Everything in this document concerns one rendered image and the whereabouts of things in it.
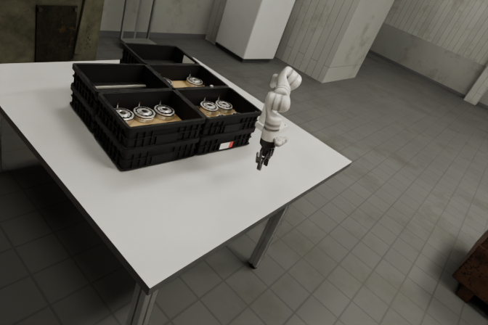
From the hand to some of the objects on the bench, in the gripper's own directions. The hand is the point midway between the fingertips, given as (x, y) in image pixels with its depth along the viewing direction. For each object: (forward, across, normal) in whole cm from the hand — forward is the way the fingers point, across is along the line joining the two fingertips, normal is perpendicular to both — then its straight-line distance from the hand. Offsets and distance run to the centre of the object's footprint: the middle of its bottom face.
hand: (262, 165), depth 161 cm
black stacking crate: (+8, +21, -54) cm, 58 cm away
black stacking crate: (+4, +14, -83) cm, 84 cm away
